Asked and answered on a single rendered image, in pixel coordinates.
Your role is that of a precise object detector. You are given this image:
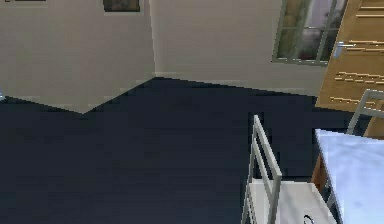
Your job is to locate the white topped dining table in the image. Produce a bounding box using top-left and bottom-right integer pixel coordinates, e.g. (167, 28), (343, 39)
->
(311, 128), (384, 224)

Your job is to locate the white metal chair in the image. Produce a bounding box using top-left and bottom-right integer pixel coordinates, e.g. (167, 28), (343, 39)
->
(240, 114), (340, 224)
(345, 88), (384, 136)

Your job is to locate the grey framed window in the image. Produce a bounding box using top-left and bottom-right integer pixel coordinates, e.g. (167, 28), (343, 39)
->
(271, 0), (349, 66)

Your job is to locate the light wooden room door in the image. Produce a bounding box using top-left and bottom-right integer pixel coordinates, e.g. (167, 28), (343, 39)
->
(315, 0), (384, 140)

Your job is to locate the dark framed wall picture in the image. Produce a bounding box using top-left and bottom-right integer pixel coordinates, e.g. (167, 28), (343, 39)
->
(101, 0), (142, 14)

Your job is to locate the silver door handle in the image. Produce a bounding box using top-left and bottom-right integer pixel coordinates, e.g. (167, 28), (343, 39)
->
(333, 41), (357, 60)

